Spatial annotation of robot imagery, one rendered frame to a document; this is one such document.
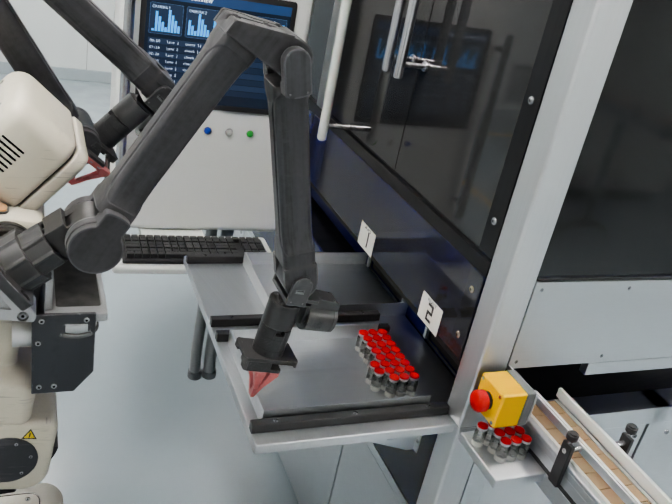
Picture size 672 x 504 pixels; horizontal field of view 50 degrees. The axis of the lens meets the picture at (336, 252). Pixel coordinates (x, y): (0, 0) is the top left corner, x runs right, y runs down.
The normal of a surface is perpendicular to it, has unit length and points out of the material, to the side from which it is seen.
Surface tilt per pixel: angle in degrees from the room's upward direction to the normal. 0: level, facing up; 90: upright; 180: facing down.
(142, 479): 0
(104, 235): 92
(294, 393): 0
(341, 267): 0
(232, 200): 90
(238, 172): 90
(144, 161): 90
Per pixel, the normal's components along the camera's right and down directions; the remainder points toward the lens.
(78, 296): 0.18, -0.88
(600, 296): 0.35, 0.47
